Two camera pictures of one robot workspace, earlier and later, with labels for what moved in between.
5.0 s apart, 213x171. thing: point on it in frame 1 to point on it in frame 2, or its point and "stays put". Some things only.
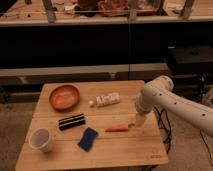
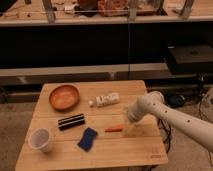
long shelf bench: [37, 75] stays put
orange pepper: [118, 128] stays put
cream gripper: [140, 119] to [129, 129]
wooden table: [87, 125] stays put
